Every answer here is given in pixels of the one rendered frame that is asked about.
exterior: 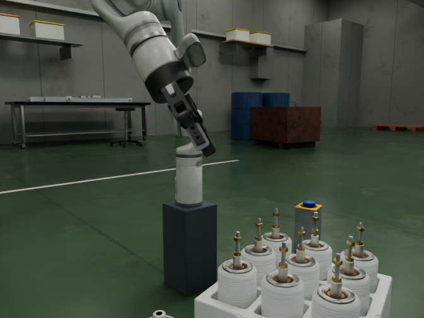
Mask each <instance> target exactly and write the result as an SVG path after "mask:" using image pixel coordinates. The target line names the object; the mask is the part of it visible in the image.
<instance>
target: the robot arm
mask: <svg viewBox="0 0 424 318"><path fill-rule="evenodd" d="M90 4H91V6H92V8H93V9H94V11H95V12H96V13H97V14H98V15H99V16H100V17H101V18H102V19H103V20H104V21H106V22H107V23H108V24H109V25H110V26H111V27H112V29H113V30H114V31H115V32H116V34H118V36H119V37H120V38H121V40H122V41H123V43H124V45H125V46H126V48H127V50H128V52H129V54H130V55H131V57H132V59H133V61H134V64H135V67H136V69H137V71H138V73H139V75H140V77H141V79H142V80H143V83H144V85H145V87H146V88H147V90H148V92H149V94H150V95H151V97H152V99H153V101H154V102H156V103H167V105H168V113H169V117H170V125H171V128H172V132H173V134H174V135H176V136H188V137H189V138H190V139H191V142H190V143H188V144H186V145H184V146H180V147H178V148H177V149H176V177H175V203H177V206H181V207H186V208H191V207H197V206H200V205H202V204H203V154H204V156H205V157H209V156H211V155H213V154H215V153H216V149H215V147H214V146H213V144H212V142H211V140H210V138H209V137H208V135H207V132H206V131H207V130H206V128H205V127H204V126H203V114H202V112H201V111H200V110H197V107H196V104H195V103H194V101H193V99H192V98H191V96H190V94H187V95H185V94H186V92H187V91H188V90H190V89H191V87H192V85H193V83H194V79H193V77H192V75H191V68H198V67H199V66H201V65H203V64H204V63H205V62H206V56H205V53H204V50H203V47H202V45H201V43H200V41H199V39H198V38H197V36H196V35H195V34H193V33H189V34H187V35H186V36H184V24H183V17H182V5H181V4H182V3H181V0H90ZM167 20H169V21H170V22H171V30H170V35H169V37H168V36H167V34H166V33H165V31H164V29H163V27H162V26H161V24H160V21H167Z"/></svg>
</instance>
